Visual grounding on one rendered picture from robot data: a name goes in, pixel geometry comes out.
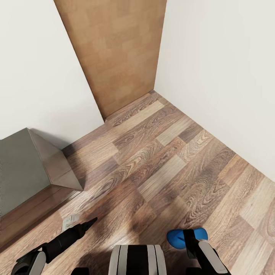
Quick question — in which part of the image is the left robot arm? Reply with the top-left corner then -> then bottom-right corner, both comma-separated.
11,214 -> 98,275

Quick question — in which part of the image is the robot trunk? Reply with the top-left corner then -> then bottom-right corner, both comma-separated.
108,245 -> 167,275

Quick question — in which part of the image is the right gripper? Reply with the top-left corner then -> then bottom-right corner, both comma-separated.
183,229 -> 197,259

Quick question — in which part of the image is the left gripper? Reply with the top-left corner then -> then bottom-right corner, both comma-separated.
56,217 -> 98,253

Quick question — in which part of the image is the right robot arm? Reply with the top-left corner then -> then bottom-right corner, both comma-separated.
183,229 -> 232,275

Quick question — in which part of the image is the sandal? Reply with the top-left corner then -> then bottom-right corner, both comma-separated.
167,228 -> 208,249

